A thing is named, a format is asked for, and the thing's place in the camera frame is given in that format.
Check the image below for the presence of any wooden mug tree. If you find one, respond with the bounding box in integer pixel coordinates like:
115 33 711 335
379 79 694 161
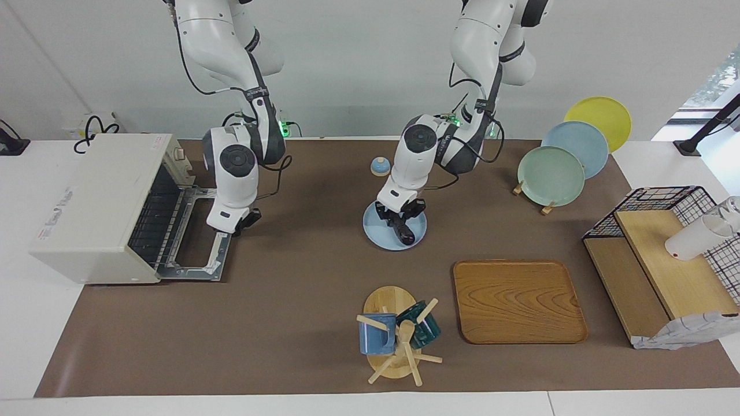
356 286 443 387

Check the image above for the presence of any oven door with glass window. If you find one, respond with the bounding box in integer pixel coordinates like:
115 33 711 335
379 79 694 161
156 185 233 282

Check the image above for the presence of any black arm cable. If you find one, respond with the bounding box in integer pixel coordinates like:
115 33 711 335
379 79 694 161
173 0 293 202
428 61 506 191

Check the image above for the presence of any wooden plate rack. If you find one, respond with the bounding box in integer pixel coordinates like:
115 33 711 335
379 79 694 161
512 180 557 216

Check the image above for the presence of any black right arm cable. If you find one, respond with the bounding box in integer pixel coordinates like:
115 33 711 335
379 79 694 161
173 0 293 202

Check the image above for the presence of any black oven power cable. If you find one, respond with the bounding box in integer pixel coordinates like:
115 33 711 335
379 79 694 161
73 115 121 154

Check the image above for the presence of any white toaster oven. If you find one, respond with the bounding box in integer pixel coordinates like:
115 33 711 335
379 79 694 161
29 134 194 285

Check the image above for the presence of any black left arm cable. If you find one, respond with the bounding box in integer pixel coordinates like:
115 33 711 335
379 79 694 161
428 61 506 191

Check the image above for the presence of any clear glass cup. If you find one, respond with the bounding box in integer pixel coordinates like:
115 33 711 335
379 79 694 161
708 196 740 235

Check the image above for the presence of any black wire basket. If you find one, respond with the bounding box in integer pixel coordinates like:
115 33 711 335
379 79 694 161
583 186 740 307

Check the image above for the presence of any yellow plate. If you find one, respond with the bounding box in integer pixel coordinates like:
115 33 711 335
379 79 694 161
564 96 632 153

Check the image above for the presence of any blue mug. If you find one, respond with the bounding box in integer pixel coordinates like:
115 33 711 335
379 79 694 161
358 313 398 355

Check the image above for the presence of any small light blue plate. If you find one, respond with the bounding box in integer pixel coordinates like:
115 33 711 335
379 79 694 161
363 201 428 251

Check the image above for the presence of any white wall socket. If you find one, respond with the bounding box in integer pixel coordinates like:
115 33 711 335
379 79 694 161
65 112 119 140

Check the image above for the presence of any white cup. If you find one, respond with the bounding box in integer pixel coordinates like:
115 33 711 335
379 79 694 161
665 215 735 261

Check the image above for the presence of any grey framed window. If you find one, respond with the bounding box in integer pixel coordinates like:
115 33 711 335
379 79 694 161
668 45 740 125

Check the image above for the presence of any black clamp stand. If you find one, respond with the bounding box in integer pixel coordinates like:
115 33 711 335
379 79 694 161
0 120 31 157

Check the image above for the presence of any black oven wire rack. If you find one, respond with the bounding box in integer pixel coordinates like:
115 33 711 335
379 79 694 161
128 168 193 268

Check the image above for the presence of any large light blue plate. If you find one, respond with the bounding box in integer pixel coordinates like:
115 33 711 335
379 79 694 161
541 121 609 180

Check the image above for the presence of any wooden two-tier shelf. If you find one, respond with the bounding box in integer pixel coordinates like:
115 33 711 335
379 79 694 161
584 211 740 346

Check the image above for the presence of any dark green mug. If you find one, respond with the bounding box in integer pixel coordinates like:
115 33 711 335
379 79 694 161
396 300 442 350

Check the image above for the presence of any brown table mat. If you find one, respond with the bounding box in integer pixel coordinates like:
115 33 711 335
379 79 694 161
34 139 740 398

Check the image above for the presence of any white marbled cloth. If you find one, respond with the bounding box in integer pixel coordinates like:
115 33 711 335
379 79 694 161
632 311 740 351

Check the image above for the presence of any pale green plate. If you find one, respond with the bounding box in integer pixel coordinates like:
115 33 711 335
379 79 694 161
517 146 586 207

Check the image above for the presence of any wooden serving tray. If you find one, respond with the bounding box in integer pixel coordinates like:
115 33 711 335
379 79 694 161
453 259 589 345

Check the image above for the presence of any black pole stand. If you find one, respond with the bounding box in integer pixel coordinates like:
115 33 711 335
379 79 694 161
674 92 740 157

